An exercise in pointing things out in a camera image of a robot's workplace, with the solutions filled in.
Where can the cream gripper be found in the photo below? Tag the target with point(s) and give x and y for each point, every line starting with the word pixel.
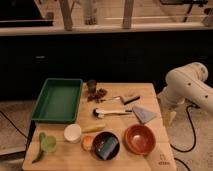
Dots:
pixel 167 109

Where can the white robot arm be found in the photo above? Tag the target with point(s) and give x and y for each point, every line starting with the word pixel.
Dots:
pixel 185 83

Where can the green plastic tray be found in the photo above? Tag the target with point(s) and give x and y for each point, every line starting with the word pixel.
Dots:
pixel 58 101

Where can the blue grey folded cloth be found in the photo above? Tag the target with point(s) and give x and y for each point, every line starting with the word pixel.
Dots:
pixel 143 115

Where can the orange red bowl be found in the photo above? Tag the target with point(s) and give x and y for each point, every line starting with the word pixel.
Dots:
pixel 139 139

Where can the blue sponge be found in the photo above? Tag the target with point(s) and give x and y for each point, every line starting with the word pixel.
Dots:
pixel 109 149

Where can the brown crumpled object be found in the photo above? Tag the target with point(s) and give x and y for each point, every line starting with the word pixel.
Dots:
pixel 97 96

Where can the black bowl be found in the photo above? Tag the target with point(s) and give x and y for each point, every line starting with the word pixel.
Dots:
pixel 98 142

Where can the dark brown cup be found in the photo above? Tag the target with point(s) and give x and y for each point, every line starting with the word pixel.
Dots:
pixel 91 85

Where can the white cup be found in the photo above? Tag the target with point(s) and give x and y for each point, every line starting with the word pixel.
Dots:
pixel 72 133

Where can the light green cup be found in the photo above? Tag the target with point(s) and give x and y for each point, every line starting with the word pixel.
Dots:
pixel 49 144

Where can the green chili pepper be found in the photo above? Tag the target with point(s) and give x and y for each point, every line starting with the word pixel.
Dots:
pixel 42 136

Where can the small black handled brush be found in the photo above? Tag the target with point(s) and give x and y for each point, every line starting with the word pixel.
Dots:
pixel 126 99

